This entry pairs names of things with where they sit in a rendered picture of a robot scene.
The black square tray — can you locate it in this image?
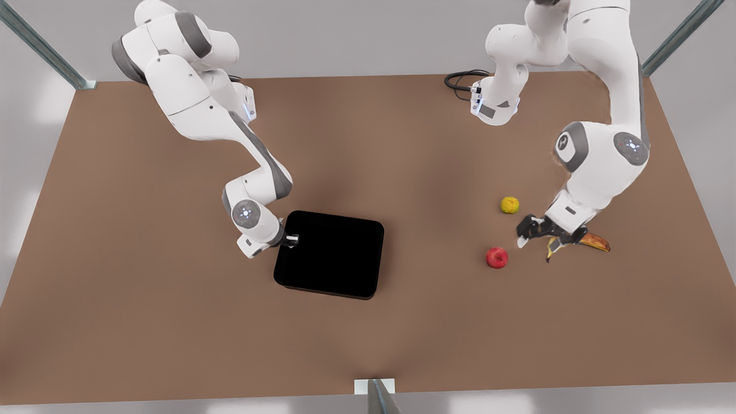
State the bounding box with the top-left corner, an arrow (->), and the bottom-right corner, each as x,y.
273,210 -> 385,301

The yellow brown banana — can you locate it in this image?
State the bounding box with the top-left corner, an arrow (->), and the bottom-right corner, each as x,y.
545,231 -> 612,264

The black cable loop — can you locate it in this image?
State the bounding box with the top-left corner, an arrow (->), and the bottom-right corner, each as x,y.
444,70 -> 493,102

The silver frame post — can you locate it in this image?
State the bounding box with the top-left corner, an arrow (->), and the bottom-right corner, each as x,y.
0,0 -> 98,91
354,378 -> 404,414
642,0 -> 726,78

